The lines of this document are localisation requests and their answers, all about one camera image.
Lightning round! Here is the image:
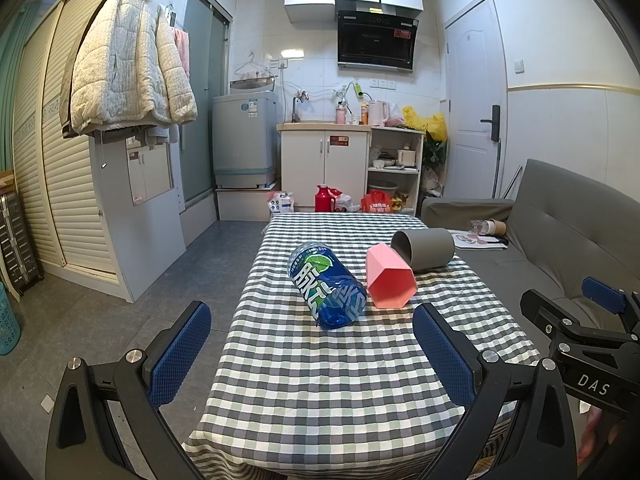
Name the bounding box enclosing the black door lock handle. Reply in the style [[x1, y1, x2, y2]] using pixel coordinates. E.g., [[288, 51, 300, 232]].
[[480, 104, 501, 142]]

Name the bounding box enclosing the yellow plastic bag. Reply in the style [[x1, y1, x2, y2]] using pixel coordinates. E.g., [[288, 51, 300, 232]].
[[402, 105, 448, 142]]

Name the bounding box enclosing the red snack bag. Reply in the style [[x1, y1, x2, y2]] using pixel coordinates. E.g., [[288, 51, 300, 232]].
[[360, 190, 396, 214]]

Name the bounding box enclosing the white washing machine platform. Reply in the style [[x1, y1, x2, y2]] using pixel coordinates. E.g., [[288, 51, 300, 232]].
[[215, 185, 281, 222]]

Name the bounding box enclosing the red thermos jug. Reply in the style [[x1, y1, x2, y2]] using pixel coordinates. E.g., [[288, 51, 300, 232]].
[[314, 184, 344, 213]]

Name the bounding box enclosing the pink hexagonal cup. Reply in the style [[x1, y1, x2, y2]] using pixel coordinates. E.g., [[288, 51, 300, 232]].
[[365, 243, 417, 309]]

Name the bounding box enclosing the blue cut bottle cup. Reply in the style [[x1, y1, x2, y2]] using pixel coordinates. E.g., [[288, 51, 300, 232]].
[[287, 241, 369, 331]]

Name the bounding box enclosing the green plant bouquet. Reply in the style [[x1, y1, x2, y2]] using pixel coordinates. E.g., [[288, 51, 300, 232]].
[[422, 139, 447, 172]]

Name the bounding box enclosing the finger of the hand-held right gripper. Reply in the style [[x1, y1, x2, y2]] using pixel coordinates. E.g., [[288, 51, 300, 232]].
[[520, 288, 640, 356], [581, 276, 640, 332]]

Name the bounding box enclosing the teal laundry basket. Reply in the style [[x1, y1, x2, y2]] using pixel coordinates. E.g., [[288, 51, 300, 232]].
[[0, 281, 22, 357]]

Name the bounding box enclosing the white sink cabinet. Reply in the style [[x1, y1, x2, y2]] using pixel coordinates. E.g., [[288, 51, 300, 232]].
[[276, 123, 374, 211]]

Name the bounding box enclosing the white quilted jacket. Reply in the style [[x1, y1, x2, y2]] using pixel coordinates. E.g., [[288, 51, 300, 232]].
[[69, 0, 199, 136]]

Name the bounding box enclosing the white printed booklet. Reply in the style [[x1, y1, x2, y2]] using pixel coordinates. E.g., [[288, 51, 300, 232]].
[[447, 230, 509, 250]]

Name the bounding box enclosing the white side cabinet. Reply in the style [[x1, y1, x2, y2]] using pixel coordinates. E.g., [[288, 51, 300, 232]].
[[89, 129, 189, 304]]

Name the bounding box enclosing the silver suitcase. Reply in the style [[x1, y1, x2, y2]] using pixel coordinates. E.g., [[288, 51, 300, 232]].
[[0, 191, 44, 297]]

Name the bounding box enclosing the white open shelf unit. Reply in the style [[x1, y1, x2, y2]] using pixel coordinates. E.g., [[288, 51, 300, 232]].
[[366, 127, 426, 217]]

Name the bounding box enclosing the cream slatted wardrobe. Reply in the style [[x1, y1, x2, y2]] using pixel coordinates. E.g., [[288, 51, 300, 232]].
[[10, 0, 132, 302]]

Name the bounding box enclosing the wire clothes hanger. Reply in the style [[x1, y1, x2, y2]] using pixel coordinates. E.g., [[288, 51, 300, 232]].
[[234, 52, 276, 84]]

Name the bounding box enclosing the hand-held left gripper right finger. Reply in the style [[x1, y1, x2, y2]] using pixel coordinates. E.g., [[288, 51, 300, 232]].
[[413, 302, 584, 480]]

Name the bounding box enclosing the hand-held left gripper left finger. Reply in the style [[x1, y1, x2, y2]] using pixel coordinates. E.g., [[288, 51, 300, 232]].
[[45, 301, 212, 480]]

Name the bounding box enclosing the white printed package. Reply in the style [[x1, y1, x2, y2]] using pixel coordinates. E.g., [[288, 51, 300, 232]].
[[266, 190, 296, 217]]

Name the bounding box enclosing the white pink electric kettle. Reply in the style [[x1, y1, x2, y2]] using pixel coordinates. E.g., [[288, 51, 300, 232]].
[[367, 100, 391, 128]]

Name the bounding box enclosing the grey round cup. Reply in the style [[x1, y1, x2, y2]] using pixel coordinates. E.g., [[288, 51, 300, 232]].
[[390, 228, 456, 274]]

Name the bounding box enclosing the green grey checkered tablecloth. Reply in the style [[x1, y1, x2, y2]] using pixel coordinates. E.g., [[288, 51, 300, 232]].
[[182, 211, 543, 480]]

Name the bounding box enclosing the white room door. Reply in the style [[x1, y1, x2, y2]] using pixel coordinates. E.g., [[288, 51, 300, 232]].
[[443, 0, 509, 201]]

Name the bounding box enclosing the pink hanging cloth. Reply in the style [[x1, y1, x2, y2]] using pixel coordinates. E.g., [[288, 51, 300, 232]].
[[173, 28, 191, 77]]

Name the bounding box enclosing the grey washing machine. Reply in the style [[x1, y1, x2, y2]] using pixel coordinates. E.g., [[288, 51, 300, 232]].
[[211, 91, 279, 190]]

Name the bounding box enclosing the person's right hand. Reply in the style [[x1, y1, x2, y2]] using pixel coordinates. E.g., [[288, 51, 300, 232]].
[[576, 404, 622, 465]]

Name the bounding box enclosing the grey sofa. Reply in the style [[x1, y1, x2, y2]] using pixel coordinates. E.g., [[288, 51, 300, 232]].
[[420, 159, 640, 361]]

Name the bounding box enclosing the black range hood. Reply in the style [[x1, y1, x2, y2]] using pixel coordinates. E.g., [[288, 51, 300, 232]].
[[334, 0, 420, 72]]

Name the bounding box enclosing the frosted glass sliding door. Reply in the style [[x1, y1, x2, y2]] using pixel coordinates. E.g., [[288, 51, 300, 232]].
[[179, 0, 234, 207]]

